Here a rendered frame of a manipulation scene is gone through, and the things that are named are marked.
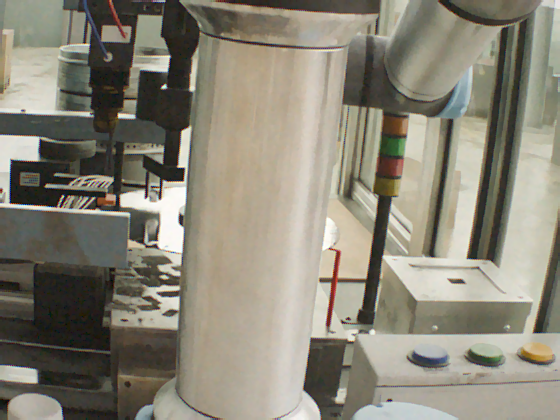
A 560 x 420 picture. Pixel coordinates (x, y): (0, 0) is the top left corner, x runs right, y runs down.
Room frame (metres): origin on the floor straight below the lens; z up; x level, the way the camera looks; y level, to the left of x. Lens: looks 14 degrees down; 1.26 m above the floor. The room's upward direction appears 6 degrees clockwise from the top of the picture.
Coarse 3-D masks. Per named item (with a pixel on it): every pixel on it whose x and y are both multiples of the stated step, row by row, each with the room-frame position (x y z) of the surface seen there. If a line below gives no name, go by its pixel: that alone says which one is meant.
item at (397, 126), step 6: (384, 114) 1.27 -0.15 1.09; (384, 120) 1.27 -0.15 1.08; (390, 120) 1.26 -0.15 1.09; (396, 120) 1.26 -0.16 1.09; (402, 120) 1.26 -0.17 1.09; (408, 120) 1.28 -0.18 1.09; (384, 126) 1.27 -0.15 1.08; (390, 126) 1.26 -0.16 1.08; (396, 126) 1.26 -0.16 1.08; (402, 126) 1.27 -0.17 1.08; (384, 132) 1.27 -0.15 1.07; (390, 132) 1.26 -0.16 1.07; (396, 132) 1.26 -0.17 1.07; (402, 132) 1.27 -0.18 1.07
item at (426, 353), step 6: (414, 348) 0.82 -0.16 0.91; (420, 348) 0.82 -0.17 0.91; (426, 348) 0.82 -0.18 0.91; (432, 348) 0.82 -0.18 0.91; (438, 348) 0.83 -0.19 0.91; (414, 354) 0.81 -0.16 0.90; (420, 354) 0.81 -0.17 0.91; (426, 354) 0.81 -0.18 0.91; (432, 354) 0.81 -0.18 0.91; (438, 354) 0.81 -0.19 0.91; (444, 354) 0.81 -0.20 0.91; (420, 360) 0.80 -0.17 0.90; (426, 360) 0.80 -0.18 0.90; (432, 360) 0.80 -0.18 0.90; (438, 360) 0.80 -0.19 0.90; (444, 360) 0.81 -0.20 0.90
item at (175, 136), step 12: (168, 132) 1.05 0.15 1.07; (180, 132) 1.06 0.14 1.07; (168, 144) 1.05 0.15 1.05; (180, 144) 1.06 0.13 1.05; (144, 156) 1.10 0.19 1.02; (156, 156) 1.10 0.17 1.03; (168, 156) 1.05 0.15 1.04; (144, 168) 1.10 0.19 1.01; (156, 168) 1.07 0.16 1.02; (168, 168) 1.04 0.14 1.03; (180, 168) 1.05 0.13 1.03; (168, 180) 1.04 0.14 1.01; (180, 180) 1.05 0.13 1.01; (144, 192) 1.09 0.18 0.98
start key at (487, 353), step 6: (474, 348) 0.83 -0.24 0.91; (480, 348) 0.83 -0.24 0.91; (486, 348) 0.83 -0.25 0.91; (492, 348) 0.83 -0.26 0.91; (498, 348) 0.84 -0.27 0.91; (474, 354) 0.82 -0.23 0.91; (480, 354) 0.82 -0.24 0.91; (486, 354) 0.82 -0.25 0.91; (492, 354) 0.82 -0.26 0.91; (498, 354) 0.82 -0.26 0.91; (480, 360) 0.81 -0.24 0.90; (486, 360) 0.81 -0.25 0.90; (492, 360) 0.81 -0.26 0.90; (498, 360) 0.82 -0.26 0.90
